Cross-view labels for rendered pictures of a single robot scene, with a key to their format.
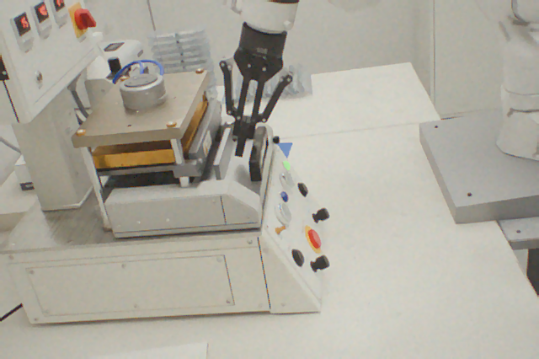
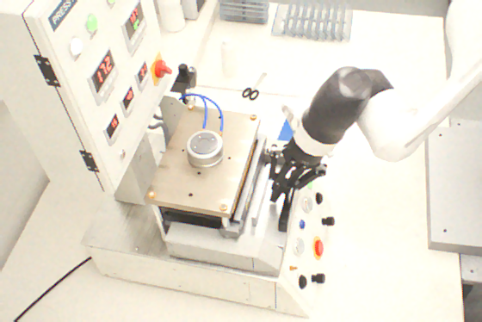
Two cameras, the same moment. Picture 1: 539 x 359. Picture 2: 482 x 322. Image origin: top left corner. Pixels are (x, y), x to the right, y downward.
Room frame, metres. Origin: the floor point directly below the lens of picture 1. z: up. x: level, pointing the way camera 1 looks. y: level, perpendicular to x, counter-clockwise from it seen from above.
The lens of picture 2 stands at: (0.36, -0.01, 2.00)
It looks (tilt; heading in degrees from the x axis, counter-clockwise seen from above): 50 degrees down; 3
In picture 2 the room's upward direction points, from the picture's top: straight up
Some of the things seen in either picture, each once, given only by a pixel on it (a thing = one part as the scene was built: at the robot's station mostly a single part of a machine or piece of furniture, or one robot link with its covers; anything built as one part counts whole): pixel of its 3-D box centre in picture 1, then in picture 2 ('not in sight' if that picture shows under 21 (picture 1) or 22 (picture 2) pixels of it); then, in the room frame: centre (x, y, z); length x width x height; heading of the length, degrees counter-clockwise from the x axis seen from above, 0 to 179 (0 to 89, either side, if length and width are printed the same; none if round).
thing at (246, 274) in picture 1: (183, 224); (222, 215); (1.08, 0.18, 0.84); 0.53 x 0.37 x 0.17; 81
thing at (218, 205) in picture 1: (184, 208); (225, 248); (0.91, 0.14, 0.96); 0.25 x 0.05 x 0.07; 81
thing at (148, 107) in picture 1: (135, 110); (196, 151); (1.09, 0.22, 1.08); 0.31 x 0.24 x 0.13; 171
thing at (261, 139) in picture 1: (258, 152); (288, 199); (1.03, 0.01, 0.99); 0.15 x 0.02 x 0.04; 171
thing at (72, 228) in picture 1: (151, 190); (200, 198); (1.07, 0.22, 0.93); 0.46 x 0.35 x 0.01; 81
